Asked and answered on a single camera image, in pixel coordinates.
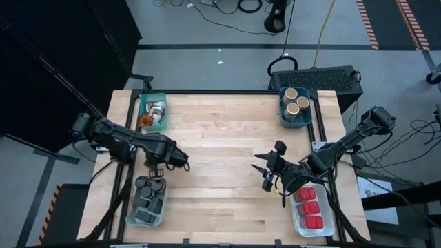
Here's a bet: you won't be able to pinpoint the black floor beam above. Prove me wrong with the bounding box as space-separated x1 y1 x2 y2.
361 181 441 211

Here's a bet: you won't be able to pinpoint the brown kraft paper pouch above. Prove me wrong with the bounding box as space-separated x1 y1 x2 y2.
139 114 155 129

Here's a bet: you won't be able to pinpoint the clear plastic bin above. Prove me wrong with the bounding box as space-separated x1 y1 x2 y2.
125 174 170 228

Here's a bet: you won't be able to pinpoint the white paper sign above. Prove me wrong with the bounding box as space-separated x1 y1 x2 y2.
357 176 400 225

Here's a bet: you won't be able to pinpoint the black cable coil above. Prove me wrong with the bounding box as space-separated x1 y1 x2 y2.
237 0 264 14

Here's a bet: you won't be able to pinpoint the clear plastic tray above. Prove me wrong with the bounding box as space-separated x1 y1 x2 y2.
290 183 336 238

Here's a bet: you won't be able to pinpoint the smoked paprika tin red lid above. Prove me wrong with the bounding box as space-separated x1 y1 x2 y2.
295 187 317 203
299 215 325 230
296 200 321 216

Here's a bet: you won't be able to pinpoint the black platform hazard stripes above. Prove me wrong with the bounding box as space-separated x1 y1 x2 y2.
37 183 91 247

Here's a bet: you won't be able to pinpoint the tan spice jar pale label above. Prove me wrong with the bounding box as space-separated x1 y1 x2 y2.
284 87 299 106

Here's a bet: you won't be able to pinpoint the black cable loop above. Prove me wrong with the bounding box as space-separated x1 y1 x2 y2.
267 55 299 77

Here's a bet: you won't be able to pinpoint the yellow hanging cord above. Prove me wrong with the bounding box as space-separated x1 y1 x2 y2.
311 0 337 68

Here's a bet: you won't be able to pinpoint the teal plastic bin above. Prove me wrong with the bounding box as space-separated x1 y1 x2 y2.
139 92 169 132

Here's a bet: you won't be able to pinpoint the black perforated computer case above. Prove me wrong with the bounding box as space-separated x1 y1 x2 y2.
267 65 365 114

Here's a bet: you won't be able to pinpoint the black curtain base bar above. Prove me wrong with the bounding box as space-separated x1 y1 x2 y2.
3 133 81 165

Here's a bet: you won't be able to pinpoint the black curtain partition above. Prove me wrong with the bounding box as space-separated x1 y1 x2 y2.
0 0 143 152

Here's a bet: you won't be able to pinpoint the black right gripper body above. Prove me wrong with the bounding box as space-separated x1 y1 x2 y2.
262 140 300 193

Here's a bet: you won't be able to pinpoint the black stand leg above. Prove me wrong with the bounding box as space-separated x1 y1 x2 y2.
130 73 154 93

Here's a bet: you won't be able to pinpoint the grey plastic bin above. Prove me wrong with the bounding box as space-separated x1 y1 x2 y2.
278 86 314 129

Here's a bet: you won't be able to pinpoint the black stand foot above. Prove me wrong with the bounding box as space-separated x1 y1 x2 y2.
263 0 288 34

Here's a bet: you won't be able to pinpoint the black hanging cable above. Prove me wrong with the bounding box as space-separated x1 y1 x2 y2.
280 0 296 59

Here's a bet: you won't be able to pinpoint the black caster wheel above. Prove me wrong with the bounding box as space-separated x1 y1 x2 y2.
422 50 441 85

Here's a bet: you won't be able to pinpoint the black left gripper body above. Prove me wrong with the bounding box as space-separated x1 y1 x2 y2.
146 139 190 172

